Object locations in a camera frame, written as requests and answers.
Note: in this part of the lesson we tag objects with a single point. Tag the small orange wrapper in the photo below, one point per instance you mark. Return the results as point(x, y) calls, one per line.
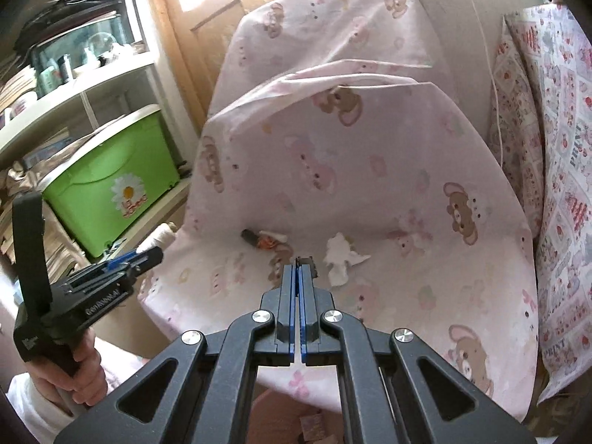
point(267, 243)

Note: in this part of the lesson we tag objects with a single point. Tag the clear glass tank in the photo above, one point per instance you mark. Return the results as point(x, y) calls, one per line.
point(118, 32)

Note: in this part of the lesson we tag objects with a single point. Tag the strawberry printed quilt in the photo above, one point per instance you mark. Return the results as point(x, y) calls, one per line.
point(555, 148)

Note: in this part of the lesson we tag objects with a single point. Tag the dark small bottle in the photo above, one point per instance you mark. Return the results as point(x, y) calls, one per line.
point(67, 68)

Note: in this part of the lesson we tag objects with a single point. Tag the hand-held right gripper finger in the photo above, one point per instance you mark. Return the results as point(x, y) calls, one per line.
point(293, 305)
point(303, 305)

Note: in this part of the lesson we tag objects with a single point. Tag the stack of papers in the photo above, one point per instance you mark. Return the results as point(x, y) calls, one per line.
point(60, 249)

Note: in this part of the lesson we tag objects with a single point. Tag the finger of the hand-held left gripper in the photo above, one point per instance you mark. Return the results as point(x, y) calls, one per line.
point(121, 261)
point(148, 259)

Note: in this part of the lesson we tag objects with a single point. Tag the person's left forearm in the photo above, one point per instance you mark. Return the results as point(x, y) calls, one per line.
point(32, 397)

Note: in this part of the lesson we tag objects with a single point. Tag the wooden door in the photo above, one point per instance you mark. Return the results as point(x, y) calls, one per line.
point(208, 18)

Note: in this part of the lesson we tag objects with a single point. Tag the black bag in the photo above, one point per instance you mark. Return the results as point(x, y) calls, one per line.
point(64, 18)

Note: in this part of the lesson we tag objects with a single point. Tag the blue white tag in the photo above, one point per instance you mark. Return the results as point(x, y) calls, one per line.
point(116, 247)

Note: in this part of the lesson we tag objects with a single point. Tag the white shelf unit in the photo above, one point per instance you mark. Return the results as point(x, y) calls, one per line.
point(115, 74)

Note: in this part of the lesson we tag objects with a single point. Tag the large white tissue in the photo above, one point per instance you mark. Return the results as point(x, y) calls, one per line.
point(340, 254)

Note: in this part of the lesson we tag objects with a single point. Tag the white mug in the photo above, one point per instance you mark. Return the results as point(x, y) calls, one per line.
point(22, 104)

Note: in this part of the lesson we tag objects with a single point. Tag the pink bear printed cloth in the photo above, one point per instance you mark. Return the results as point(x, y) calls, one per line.
point(370, 171)

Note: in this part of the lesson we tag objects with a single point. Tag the person's left hand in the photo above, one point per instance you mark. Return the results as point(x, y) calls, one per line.
point(92, 370)

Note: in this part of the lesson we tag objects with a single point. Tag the green plastic storage box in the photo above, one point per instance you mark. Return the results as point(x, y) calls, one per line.
point(92, 180)

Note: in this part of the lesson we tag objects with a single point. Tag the beige white roll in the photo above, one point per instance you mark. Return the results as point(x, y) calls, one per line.
point(162, 238)

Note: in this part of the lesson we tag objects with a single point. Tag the small white tissue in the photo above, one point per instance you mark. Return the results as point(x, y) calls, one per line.
point(277, 236)

